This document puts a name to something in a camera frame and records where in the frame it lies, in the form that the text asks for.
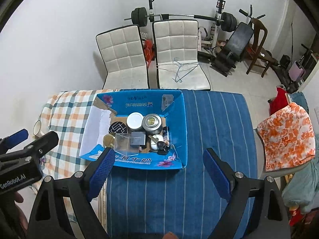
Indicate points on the teal cloth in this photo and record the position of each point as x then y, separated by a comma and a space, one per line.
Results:
302, 190

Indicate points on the black car key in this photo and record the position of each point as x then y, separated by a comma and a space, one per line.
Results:
163, 149

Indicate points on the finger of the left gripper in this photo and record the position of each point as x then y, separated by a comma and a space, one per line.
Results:
42, 143
13, 140

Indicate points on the red cloth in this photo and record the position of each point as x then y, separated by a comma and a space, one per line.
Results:
280, 100

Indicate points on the silver round tin gold emblem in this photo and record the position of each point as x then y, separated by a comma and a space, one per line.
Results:
152, 124

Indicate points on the space print lighter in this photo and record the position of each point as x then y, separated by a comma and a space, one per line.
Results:
166, 135

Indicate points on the blue wire hanger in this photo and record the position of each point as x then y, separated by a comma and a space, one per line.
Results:
180, 68

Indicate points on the black weight bench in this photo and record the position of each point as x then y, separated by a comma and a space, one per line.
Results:
233, 50

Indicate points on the dark grey square box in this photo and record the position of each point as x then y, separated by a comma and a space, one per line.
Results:
138, 138

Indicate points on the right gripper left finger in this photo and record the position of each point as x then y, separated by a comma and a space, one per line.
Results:
97, 172

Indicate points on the white egg-shaped device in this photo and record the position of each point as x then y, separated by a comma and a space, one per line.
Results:
154, 139

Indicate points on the left white padded chair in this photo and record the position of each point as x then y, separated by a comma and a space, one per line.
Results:
122, 53

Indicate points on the pink case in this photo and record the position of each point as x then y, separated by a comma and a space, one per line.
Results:
296, 71

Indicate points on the black round Blank ME tin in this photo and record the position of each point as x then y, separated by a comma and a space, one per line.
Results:
118, 127

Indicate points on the person's left hand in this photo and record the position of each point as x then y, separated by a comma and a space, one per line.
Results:
21, 216

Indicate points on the plaid checkered cloth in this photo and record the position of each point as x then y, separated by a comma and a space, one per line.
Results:
66, 114

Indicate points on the red bag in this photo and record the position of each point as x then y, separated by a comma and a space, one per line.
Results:
149, 51

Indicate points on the brown wooden chair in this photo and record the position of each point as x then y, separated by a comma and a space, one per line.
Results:
256, 53

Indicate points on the white round tin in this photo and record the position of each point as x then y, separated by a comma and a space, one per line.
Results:
134, 121

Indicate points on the white padded chair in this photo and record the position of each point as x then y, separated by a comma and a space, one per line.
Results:
122, 53
178, 38

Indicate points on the clear plastic box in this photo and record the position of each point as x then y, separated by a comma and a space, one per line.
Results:
122, 143

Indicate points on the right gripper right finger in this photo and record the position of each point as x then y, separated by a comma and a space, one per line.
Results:
220, 173

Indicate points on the orange floral cloth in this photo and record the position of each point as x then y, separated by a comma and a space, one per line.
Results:
288, 138

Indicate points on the blue striped cloth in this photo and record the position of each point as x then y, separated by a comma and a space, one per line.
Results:
185, 201

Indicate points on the right white padded chair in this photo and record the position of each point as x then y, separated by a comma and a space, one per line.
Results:
178, 38

